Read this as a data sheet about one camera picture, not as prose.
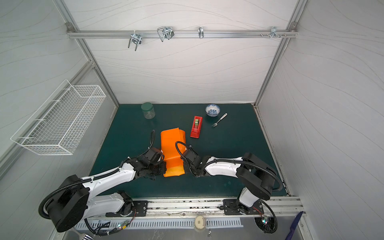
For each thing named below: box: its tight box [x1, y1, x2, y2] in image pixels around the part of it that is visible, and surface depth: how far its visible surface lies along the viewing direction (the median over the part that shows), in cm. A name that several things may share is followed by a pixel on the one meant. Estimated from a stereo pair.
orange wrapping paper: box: [160, 127, 187, 177], surface depth 90 cm
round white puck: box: [194, 215, 206, 230], surface depth 62 cm
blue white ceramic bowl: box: [205, 104, 221, 117], surface depth 117 cm
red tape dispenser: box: [190, 115, 203, 139], surface depth 103 cm
